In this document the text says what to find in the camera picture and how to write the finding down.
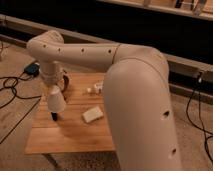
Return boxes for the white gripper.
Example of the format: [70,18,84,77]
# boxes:
[40,62,63,86]

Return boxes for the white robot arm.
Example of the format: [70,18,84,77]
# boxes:
[27,30,183,171]

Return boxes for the dark red bowl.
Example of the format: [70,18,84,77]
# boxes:
[62,75,69,93]

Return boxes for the black marker pen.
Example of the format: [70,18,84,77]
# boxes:
[51,112,58,121]

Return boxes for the white plastic bottle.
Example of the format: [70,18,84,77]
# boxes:
[86,82,103,94]

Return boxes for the white rectangular sponge block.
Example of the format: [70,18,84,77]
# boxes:
[82,107,104,123]

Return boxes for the wooden table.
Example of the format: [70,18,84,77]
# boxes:
[25,73,115,154]

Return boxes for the black floor cable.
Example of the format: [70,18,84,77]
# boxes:
[0,74,43,144]

